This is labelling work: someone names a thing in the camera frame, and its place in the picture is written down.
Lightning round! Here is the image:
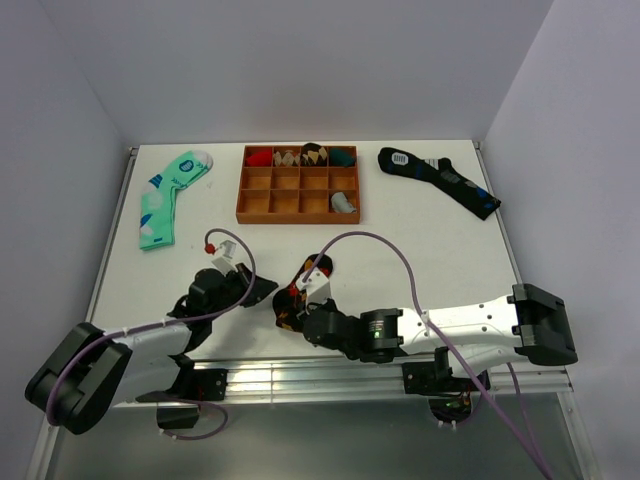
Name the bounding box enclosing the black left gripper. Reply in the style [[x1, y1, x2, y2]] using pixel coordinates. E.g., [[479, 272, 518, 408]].
[[207, 262, 278, 321]]

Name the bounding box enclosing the red yellow argyle sock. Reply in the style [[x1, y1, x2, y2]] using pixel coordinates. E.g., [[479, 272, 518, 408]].
[[272, 254, 318, 333]]

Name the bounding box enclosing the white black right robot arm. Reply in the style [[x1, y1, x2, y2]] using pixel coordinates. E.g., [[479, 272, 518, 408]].
[[302, 283, 578, 390]]

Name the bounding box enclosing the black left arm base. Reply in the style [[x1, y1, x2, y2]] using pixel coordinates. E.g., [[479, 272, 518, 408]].
[[156, 369, 229, 434]]

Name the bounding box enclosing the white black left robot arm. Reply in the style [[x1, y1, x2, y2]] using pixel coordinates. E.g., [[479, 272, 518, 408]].
[[25, 263, 278, 435]]

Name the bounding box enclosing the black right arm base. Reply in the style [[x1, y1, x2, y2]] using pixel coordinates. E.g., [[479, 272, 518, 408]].
[[401, 362, 483, 426]]

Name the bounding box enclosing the brown wooden compartment tray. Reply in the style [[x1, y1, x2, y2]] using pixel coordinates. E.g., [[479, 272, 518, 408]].
[[236, 142, 361, 225]]

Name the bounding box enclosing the rolled grey sock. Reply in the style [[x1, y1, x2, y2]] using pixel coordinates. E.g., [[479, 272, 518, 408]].
[[330, 192, 357, 214]]

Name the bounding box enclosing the rolled red sock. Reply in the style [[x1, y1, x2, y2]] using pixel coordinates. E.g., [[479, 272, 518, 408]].
[[246, 150, 272, 167]]

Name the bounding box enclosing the rolled beige argyle sock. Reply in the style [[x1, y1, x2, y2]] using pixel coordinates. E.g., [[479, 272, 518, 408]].
[[272, 148, 301, 167]]

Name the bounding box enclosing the mint green sock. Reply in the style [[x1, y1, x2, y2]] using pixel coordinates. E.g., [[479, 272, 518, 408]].
[[139, 150, 213, 251]]

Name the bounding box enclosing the rolled black argyle sock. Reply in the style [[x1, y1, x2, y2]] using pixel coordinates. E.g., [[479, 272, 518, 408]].
[[300, 142, 327, 167]]

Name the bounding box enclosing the rolled dark teal sock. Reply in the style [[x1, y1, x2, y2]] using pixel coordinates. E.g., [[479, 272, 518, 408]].
[[329, 148, 356, 168]]

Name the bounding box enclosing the black blue sock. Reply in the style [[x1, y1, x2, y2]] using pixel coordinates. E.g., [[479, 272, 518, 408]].
[[378, 147, 501, 220]]

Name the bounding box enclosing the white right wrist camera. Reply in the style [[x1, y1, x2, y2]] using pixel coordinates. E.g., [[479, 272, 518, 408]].
[[296, 269, 331, 307]]

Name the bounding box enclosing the aluminium front rail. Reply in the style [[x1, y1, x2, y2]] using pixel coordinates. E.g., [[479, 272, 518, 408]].
[[47, 352, 574, 409]]

